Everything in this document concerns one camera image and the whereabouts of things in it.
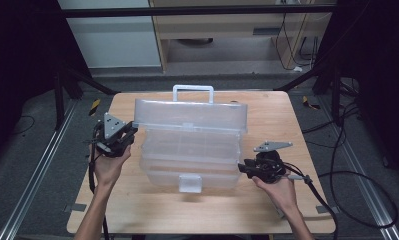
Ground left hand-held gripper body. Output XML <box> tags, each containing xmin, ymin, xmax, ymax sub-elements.
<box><xmin>92</xmin><ymin>112</ymin><xmax>128</xmax><ymax>159</ymax></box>

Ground clear plastic storage box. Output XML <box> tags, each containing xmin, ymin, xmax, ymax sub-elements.
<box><xmin>132</xmin><ymin>84</ymin><xmax>249</xmax><ymax>194</ymax></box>

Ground aluminium floor rail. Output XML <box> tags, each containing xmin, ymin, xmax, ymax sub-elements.
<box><xmin>320</xmin><ymin>95</ymin><xmax>399</xmax><ymax>240</ymax></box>
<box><xmin>0</xmin><ymin>99</ymin><xmax>79</xmax><ymax>240</ymax></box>

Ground yellow and black tape strip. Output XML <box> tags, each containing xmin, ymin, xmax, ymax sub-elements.
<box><xmin>88</xmin><ymin>98</ymin><xmax>102</xmax><ymax>117</ymax></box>
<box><xmin>302</xmin><ymin>95</ymin><xmax>322</xmax><ymax>111</ymax></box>

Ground person's right hand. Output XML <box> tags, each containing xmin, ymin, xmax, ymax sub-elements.
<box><xmin>251</xmin><ymin>174</ymin><xmax>300</xmax><ymax>215</ymax></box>

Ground white cabinet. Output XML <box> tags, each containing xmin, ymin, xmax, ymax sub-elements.
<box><xmin>57</xmin><ymin>0</ymin><xmax>162</xmax><ymax>70</ymax></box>

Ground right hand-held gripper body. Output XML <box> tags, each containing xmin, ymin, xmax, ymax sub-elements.
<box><xmin>253</xmin><ymin>140</ymin><xmax>294</xmax><ymax>184</ymax></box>

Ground black horizontal metal bar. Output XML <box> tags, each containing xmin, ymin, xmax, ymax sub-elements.
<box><xmin>61</xmin><ymin>4</ymin><xmax>337</xmax><ymax>18</ymax></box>

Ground bundle of black floor cables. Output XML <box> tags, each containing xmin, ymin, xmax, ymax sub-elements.
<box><xmin>301</xmin><ymin>78</ymin><xmax>365</xmax><ymax>149</ymax></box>

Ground grey tape piece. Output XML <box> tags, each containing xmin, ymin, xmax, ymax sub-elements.
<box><xmin>64</xmin><ymin>203</ymin><xmax>88</xmax><ymax>214</ymax></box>
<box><xmin>315</xmin><ymin>205</ymin><xmax>340</xmax><ymax>215</ymax></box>

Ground black floor cable loop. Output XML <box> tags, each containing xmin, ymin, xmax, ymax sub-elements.
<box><xmin>317</xmin><ymin>170</ymin><xmax>399</xmax><ymax>230</ymax></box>

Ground thin black floor cable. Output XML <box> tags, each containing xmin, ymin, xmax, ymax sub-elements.
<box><xmin>11</xmin><ymin>114</ymin><xmax>36</xmax><ymax>136</ymax></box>

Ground black cables by shelf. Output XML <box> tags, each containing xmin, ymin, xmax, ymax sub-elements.
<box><xmin>274</xmin><ymin>12</ymin><xmax>322</xmax><ymax>72</ymax></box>

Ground left hand-held gripper black cable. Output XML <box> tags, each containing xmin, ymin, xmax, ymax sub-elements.
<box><xmin>87</xmin><ymin>121</ymin><xmax>110</xmax><ymax>240</ymax></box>

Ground person's left hand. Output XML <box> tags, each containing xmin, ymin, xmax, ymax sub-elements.
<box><xmin>92</xmin><ymin>145</ymin><xmax>132</xmax><ymax>190</ymax></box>

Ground light wooden shelf unit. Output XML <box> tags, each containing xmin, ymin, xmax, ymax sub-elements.
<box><xmin>149</xmin><ymin>0</ymin><xmax>335</xmax><ymax>73</ymax></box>

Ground black metal stand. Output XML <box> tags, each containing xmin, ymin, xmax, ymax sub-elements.
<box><xmin>51</xmin><ymin>64</ymin><xmax>120</xmax><ymax>132</ymax></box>
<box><xmin>273</xmin><ymin>54</ymin><xmax>344</xmax><ymax>127</ymax></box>

